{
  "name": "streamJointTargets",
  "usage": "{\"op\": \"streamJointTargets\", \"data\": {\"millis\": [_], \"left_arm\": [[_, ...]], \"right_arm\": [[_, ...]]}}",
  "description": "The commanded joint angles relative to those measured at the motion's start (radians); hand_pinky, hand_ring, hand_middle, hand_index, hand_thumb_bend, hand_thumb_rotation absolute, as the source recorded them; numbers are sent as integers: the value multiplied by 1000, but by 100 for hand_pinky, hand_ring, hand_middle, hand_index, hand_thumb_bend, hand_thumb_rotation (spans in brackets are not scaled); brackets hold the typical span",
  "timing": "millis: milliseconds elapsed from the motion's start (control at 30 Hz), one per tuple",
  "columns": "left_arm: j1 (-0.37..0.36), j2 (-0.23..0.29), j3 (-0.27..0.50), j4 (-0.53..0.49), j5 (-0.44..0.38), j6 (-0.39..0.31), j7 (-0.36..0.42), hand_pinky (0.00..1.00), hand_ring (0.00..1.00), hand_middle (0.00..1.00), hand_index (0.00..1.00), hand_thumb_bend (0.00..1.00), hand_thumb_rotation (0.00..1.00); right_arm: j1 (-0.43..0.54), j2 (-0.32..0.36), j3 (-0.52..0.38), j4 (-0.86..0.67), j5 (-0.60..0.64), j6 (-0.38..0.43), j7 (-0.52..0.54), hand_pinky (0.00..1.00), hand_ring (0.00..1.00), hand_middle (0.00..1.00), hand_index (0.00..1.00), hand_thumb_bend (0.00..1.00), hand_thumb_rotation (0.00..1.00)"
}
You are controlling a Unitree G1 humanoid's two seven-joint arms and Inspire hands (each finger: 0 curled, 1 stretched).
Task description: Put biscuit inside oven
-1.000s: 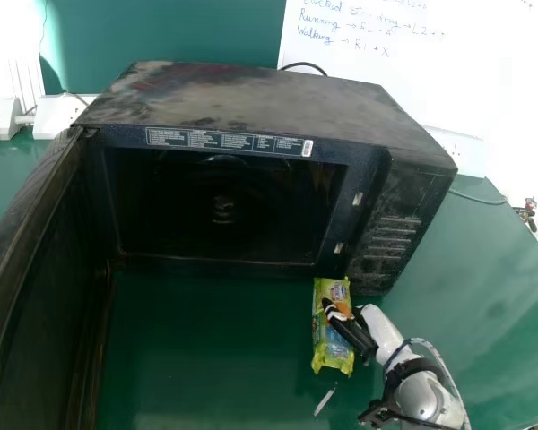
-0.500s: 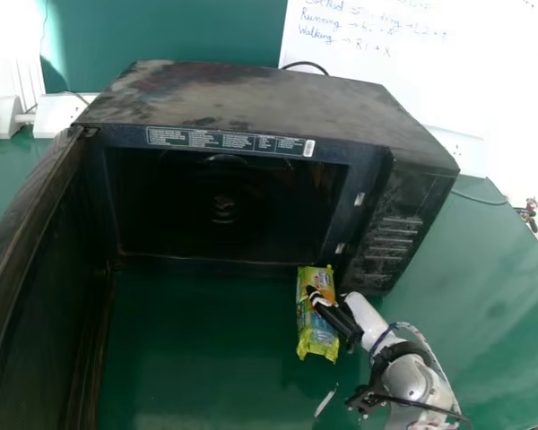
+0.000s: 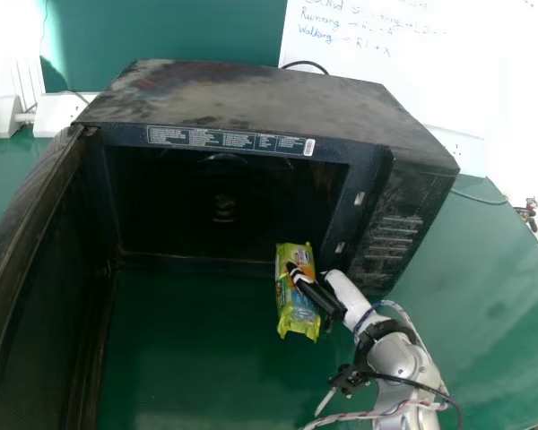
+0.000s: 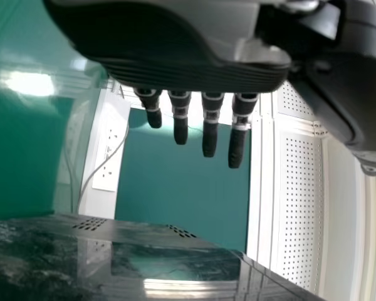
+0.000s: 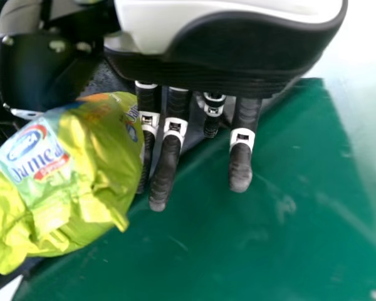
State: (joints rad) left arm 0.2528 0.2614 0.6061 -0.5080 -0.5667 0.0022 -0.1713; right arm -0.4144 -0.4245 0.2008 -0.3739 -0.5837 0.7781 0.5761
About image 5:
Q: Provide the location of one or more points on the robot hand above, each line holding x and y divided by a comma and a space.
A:
225, 53

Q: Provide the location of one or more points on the yellow-green biscuit packet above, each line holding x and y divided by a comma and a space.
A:
65, 175

